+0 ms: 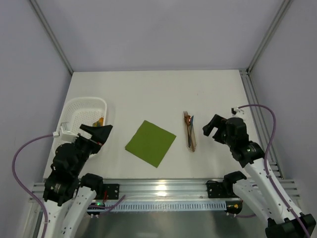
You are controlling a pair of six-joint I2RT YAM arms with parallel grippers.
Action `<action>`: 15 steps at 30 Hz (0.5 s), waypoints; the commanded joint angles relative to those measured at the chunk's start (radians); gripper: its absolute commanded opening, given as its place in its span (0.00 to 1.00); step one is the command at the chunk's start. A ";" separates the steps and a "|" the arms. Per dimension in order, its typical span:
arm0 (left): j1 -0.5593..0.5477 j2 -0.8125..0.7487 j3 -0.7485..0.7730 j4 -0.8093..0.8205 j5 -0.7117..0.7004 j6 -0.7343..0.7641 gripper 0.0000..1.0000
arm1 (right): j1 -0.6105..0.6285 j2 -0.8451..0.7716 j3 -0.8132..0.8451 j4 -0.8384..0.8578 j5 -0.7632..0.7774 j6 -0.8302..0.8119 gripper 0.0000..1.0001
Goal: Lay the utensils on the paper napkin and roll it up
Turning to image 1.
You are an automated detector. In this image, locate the copper fork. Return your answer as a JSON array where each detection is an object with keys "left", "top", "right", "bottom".
[{"left": 183, "top": 111, "right": 190, "bottom": 138}]

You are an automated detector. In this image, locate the green paper napkin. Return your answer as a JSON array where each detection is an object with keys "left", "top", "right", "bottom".
[{"left": 125, "top": 120, "right": 176, "bottom": 168}]

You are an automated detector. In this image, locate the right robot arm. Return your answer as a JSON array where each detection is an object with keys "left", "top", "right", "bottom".
[{"left": 203, "top": 115, "right": 317, "bottom": 238}]

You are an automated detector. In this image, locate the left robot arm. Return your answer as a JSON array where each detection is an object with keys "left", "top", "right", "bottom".
[{"left": 40, "top": 124, "right": 113, "bottom": 238}]

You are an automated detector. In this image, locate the green card in basket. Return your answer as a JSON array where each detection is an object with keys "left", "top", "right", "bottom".
[{"left": 93, "top": 118, "right": 104, "bottom": 127}]

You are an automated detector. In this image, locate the beige utensil holder tray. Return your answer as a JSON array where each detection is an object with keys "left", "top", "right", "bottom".
[{"left": 183, "top": 111, "right": 197, "bottom": 152}]

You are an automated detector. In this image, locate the white perforated plastic basket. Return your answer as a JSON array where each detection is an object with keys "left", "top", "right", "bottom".
[{"left": 52, "top": 97, "right": 107, "bottom": 154}]

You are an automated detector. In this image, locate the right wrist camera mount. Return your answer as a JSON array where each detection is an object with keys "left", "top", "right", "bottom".
[{"left": 231, "top": 107, "right": 245, "bottom": 119}]

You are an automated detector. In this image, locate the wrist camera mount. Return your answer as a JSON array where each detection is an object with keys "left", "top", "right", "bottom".
[
  {"left": 231, "top": 107, "right": 245, "bottom": 119},
  {"left": 53, "top": 122, "right": 77, "bottom": 143}
]

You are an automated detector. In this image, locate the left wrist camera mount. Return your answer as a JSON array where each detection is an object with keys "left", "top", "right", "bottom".
[{"left": 53, "top": 122, "right": 77, "bottom": 143}]

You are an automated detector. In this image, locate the right aluminium side rail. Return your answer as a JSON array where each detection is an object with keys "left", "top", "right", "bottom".
[{"left": 239, "top": 69, "right": 284, "bottom": 179}]

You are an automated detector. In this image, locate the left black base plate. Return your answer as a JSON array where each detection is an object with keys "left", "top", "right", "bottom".
[{"left": 101, "top": 183, "right": 120, "bottom": 200}]

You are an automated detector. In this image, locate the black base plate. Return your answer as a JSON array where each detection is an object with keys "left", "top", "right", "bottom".
[
  {"left": 101, "top": 183, "right": 120, "bottom": 200},
  {"left": 206, "top": 180, "right": 227, "bottom": 199}
]

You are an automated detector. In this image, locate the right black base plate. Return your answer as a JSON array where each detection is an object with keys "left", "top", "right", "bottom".
[{"left": 206, "top": 180, "right": 227, "bottom": 199}]

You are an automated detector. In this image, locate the aluminium front rail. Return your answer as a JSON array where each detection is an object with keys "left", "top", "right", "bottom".
[{"left": 29, "top": 178, "right": 301, "bottom": 201}]

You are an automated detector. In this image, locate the white slotted cable duct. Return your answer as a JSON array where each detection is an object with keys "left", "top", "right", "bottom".
[{"left": 111, "top": 200, "right": 227, "bottom": 212}]

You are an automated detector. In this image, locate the right corner frame post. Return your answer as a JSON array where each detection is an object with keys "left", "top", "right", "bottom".
[{"left": 246, "top": 0, "right": 293, "bottom": 73}]

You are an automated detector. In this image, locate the corner frame post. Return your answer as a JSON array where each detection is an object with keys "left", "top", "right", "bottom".
[
  {"left": 246, "top": 0, "right": 293, "bottom": 73},
  {"left": 29, "top": 0, "right": 74, "bottom": 75}
]

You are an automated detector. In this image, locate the left corner frame post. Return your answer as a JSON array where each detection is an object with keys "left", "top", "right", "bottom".
[{"left": 29, "top": 0, "right": 74, "bottom": 75}]

